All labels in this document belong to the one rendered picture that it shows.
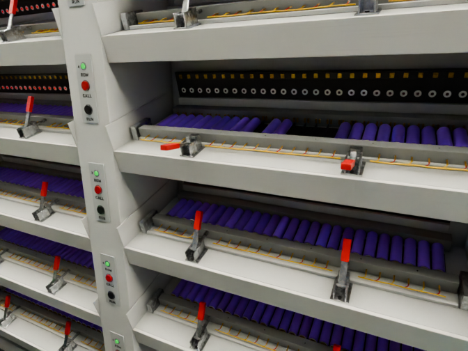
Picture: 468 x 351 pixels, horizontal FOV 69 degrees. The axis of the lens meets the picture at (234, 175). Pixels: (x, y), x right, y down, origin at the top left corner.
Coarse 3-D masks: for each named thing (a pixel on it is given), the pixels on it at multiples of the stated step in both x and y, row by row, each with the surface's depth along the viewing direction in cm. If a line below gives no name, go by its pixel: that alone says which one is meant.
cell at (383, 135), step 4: (384, 124) 55; (380, 128) 54; (384, 128) 53; (388, 128) 53; (380, 132) 52; (384, 132) 52; (388, 132) 52; (380, 136) 51; (384, 136) 51; (388, 136) 51; (376, 140) 51; (380, 140) 50; (384, 140) 50; (388, 140) 51
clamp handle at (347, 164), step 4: (352, 152) 46; (356, 152) 46; (352, 156) 46; (356, 156) 46; (344, 160) 42; (348, 160) 42; (352, 160) 42; (356, 160) 45; (344, 164) 40; (348, 164) 40; (352, 164) 41; (344, 168) 40; (348, 168) 40
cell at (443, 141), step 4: (440, 128) 51; (444, 128) 51; (448, 128) 51; (440, 132) 50; (444, 132) 50; (448, 132) 50; (440, 136) 49; (444, 136) 48; (448, 136) 48; (440, 140) 48; (444, 140) 48; (448, 140) 48; (440, 144) 47; (444, 144) 47; (448, 144) 46; (452, 144) 47
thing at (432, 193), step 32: (160, 96) 74; (128, 128) 66; (128, 160) 63; (160, 160) 60; (192, 160) 56; (224, 160) 55; (256, 160) 53; (288, 160) 52; (320, 160) 51; (288, 192) 51; (320, 192) 49; (352, 192) 47; (384, 192) 45; (416, 192) 43; (448, 192) 41
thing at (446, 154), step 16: (144, 128) 65; (160, 128) 64; (176, 128) 63; (192, 128) 62; (240, 144) 57; (256, 144) 56; (272, 144) 55; (288, 144) 54; (304, 144) 52; (320, 144) 51; (336, 144) 50; (352, 144) 49; (368, 144) 48; (384, 144) 48; (400, 144) 47; (416, 144) 47; (416, 160) 46; (432, 160) 45; (448, 160) 45; (464, 160) 44
